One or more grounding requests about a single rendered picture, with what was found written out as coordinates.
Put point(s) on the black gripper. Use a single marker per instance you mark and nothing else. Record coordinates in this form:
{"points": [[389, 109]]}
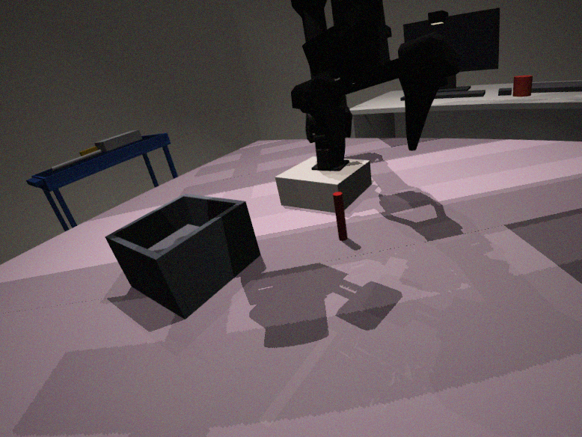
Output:
{"points": [[421, 67]]}

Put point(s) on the dark red peg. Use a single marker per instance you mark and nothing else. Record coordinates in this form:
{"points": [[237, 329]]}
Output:
{"points": [[340, 215]]}

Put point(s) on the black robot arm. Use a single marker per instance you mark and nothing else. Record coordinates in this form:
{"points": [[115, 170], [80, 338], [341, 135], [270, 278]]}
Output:
{"points": [[329, 49]]}

